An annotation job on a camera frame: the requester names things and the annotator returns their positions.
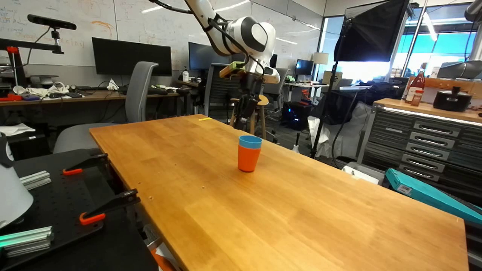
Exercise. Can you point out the gray swivel chair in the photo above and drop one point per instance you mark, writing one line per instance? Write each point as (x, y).
(278, 87)

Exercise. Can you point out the orange plastic cup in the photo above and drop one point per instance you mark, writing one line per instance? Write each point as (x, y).
(249, 160)

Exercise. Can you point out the black camera on stand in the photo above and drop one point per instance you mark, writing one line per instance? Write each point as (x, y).
(50, 21)

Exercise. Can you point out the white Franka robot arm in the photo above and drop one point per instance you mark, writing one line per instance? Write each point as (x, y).
(242, 32)

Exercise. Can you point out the brown wooden desk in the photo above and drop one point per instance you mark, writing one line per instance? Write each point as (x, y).
(76, 98)

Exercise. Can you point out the red bottle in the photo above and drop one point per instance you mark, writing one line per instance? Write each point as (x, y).
(416, 90)

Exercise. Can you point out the black widescreen monitor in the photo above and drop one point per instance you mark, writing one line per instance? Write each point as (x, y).
(200, 56)

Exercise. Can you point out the black base board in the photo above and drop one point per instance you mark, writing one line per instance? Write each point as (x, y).
(66, 211)

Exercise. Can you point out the large black monitor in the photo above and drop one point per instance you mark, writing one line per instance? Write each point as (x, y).
(130, 56)

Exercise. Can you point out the gray office chair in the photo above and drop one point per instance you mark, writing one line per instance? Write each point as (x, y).
(138, 95)

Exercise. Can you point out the black light stand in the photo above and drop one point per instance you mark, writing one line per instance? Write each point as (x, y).
(325, 107)

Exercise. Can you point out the white table lamp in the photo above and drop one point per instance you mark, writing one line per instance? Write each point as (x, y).
(320, 57)

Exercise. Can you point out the black mesh office chair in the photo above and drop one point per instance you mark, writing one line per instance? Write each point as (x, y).
(221, 87)

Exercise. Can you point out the long aluminium extrusion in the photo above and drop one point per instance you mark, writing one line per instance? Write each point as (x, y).
(25, 239)

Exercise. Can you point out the teal plastic case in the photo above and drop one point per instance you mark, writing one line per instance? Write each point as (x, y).
(432, 194)

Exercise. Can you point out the wooden stool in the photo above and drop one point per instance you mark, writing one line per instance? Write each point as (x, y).
(263, 107)

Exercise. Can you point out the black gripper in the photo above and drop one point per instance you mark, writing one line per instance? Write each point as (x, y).
(249, 90)

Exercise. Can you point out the blue plastic cup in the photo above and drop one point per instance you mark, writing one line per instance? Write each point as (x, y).
(251, 141)

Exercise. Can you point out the gray drawer cabinet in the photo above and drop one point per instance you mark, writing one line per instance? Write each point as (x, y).
(427, 140)

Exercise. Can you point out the white box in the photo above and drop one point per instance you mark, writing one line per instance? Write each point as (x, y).
(362, 172)

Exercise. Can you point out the black softbox light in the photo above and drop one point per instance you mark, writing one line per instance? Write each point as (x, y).
(371, 32)

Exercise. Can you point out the small blue-screen monitor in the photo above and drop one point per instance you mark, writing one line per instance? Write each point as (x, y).
(304, 66)

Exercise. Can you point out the short aluminium extrusion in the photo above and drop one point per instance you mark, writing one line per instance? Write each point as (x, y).
(37, 179)

